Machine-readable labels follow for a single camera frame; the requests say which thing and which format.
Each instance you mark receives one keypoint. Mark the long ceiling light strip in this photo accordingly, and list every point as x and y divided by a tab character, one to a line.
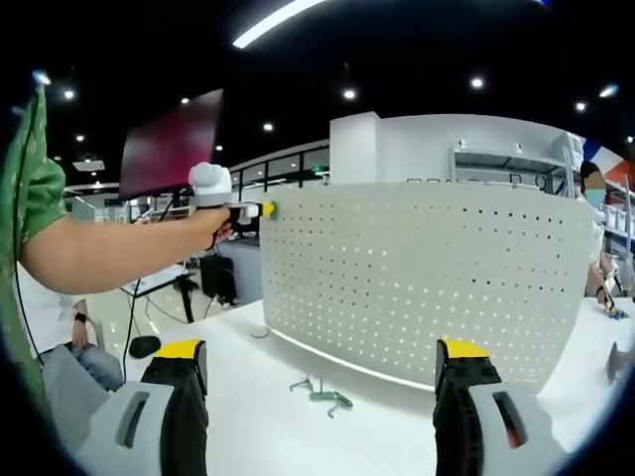
268	27

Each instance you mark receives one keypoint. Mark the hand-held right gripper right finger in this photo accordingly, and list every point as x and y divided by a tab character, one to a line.
496	426

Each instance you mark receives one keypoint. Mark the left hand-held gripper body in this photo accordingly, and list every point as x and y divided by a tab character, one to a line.
211	181

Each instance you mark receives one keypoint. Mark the grey metal shelf rack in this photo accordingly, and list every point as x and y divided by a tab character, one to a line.
501	161

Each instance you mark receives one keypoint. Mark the round ceiling downlights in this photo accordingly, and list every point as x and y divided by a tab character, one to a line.
349	93

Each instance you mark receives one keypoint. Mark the white perforated mounting plate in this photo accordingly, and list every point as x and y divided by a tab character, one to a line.
421	277

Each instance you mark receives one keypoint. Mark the black oval object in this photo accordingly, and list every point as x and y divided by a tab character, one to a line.
144	347

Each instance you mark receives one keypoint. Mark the person's left hand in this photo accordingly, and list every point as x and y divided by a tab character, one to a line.
213	228

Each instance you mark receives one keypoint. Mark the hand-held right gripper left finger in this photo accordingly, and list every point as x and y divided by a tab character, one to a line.
149	426

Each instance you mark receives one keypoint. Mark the black computer tower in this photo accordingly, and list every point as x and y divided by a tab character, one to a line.
218	277

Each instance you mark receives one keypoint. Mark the person's green floral shirt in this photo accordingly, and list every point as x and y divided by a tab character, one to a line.
35	198

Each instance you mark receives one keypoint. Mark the large red display screen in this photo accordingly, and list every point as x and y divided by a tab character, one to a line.
173	144

